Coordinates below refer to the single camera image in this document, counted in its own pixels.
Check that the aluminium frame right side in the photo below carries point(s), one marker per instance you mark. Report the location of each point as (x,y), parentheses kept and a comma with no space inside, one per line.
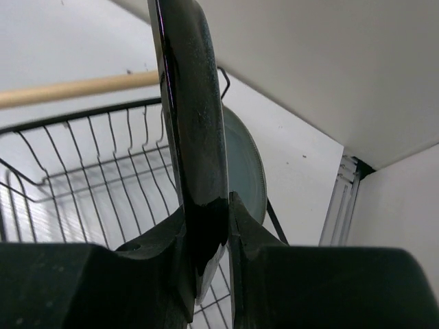
(339,216)

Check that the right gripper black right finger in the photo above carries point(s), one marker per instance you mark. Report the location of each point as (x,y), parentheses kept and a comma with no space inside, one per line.
(279,286)

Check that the large grey-blue plate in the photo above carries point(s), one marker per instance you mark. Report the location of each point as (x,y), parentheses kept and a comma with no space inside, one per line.
(246,175)

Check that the wooden rack handle far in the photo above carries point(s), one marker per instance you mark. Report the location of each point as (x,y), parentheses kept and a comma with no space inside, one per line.
(79,88)

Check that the dark blue plate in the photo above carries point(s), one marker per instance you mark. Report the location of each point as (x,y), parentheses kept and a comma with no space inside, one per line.
(194,117)

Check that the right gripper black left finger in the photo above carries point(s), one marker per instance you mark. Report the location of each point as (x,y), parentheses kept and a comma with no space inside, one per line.
(144,283)

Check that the black wire dish rack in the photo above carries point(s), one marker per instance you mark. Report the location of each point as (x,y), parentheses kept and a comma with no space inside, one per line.
(101,176)

